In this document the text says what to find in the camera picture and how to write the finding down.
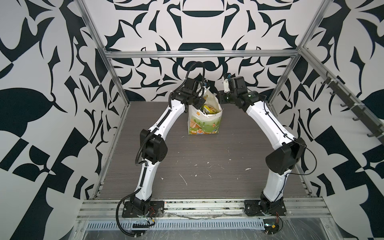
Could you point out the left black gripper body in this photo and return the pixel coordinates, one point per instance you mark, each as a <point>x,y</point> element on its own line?
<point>197,102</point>

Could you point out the aluminium cage frame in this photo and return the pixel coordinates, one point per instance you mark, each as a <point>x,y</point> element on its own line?
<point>156,44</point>

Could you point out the wall hook rail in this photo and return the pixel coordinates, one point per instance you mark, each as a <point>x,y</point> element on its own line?
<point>352,103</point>

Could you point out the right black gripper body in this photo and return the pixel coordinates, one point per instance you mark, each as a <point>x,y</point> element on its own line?
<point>227,98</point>

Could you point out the floral paper gift bag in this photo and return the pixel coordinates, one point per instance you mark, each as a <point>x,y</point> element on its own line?
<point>207,119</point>

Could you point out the green circuit board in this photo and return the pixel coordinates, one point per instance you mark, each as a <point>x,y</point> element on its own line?
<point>272,227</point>

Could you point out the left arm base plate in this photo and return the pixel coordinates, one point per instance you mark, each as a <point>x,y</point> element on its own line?
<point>149,209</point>

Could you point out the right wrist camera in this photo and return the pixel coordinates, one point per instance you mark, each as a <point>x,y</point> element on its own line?
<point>226,83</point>

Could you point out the white slotted cable duct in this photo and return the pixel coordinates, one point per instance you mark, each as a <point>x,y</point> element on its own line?
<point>205,224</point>

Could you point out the aluminium front rail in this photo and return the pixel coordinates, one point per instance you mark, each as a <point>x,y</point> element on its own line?
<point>206,208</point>

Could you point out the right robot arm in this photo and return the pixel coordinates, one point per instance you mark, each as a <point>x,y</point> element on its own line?
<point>287,150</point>

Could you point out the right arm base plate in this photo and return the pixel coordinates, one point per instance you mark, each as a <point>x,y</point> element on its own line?
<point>264,208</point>

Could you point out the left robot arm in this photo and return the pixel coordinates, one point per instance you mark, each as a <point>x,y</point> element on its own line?
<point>153,148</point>

